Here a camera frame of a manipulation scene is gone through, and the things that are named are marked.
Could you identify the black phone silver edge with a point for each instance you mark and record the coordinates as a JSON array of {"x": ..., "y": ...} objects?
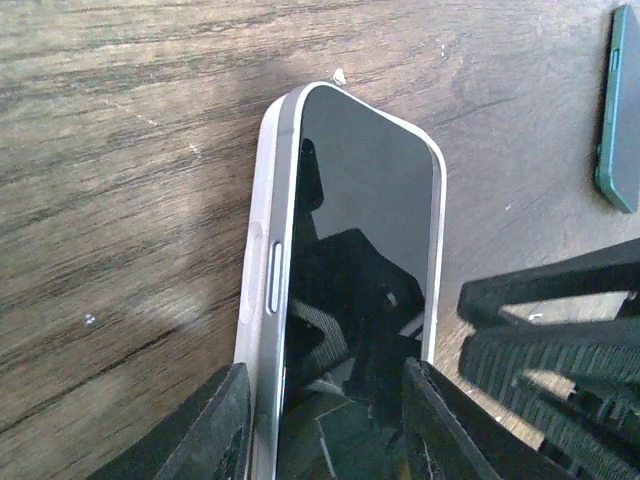
[{"x": 360, "y": 210}]

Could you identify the beige phone case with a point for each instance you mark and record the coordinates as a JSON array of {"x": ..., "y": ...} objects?
[{"x": 257, "y": 300}]

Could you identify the black phone teal edge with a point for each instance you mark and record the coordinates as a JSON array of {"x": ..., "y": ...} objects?
[{"x": 617, "y": 171}]

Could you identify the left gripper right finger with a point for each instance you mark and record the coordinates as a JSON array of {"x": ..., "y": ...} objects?
[{"x": 449, "y": 436}]

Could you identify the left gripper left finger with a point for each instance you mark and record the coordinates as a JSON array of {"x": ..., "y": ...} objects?
[{"x": 207, "y": 437}]

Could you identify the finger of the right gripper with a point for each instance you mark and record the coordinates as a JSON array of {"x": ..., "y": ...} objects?
[
  {"x": 612, "y": 269},
  {"x": 577, "y": 383}
]

